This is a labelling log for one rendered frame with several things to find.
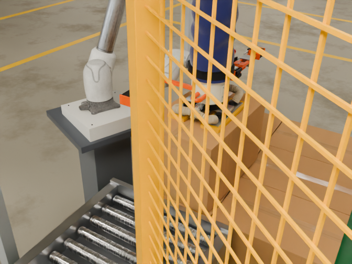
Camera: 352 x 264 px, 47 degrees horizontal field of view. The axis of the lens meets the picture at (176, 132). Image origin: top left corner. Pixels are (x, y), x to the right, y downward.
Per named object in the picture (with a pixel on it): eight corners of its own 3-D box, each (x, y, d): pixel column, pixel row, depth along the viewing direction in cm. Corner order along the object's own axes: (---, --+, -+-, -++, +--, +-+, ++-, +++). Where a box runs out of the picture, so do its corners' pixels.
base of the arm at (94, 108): (74, 106, 241) (73, 97, 238) (108, 97, 251) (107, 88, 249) (86, 117, 227) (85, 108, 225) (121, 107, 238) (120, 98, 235)
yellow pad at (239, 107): (218, 134, 191) (219, 124, 188) (199, 128, 195) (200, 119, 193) (246, 105, 216) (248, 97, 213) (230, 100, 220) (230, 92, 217)
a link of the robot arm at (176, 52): (195, 62, 240) (184, 76, 233) (173, 57, 247) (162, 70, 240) (193, 47, 232) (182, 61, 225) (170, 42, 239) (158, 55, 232)
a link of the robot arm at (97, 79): (84, 103, 230) (79, 66, 219) (87, 91, 246) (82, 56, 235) (113, 101, 231) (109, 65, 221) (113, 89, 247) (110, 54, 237)
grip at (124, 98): (134, 108, 189) (133, 99, 186) (119, 103, 193) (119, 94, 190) (144, 101, 195) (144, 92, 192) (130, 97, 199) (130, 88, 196)
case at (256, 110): (206, 216, 201) (211, 150, 180) (143, 185, 220) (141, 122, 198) (257, 158, 243) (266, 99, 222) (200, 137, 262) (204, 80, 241)
